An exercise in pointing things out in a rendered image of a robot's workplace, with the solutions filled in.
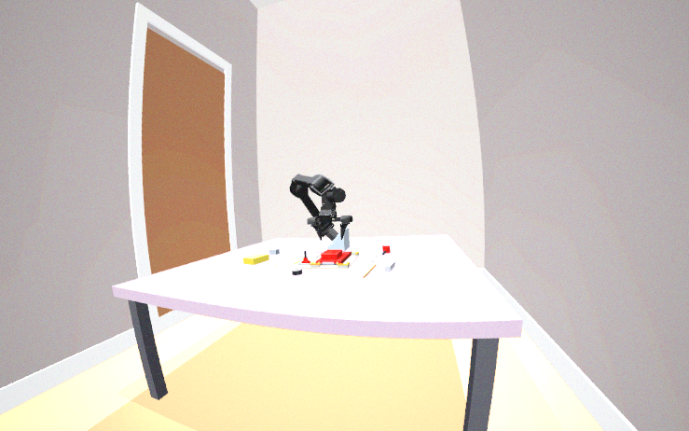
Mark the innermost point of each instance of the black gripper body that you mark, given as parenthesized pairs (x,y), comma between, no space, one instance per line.
(345,219)

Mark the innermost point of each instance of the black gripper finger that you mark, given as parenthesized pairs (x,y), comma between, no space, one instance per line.
(342,229)
(318,229)

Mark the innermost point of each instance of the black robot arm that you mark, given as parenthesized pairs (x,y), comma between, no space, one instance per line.
(322,186)

